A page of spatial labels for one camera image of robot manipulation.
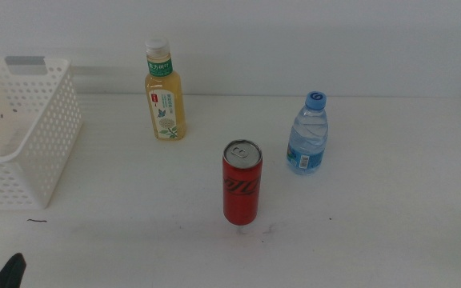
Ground yellow tea bottle green label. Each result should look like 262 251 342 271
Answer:
144 37 187 142

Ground red slim soda can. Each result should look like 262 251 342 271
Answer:
222 138 264 226

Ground small water bottle blue cap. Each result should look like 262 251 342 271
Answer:
286 90 330 176

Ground white perforated plastic basket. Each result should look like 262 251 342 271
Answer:
0 55 83 211

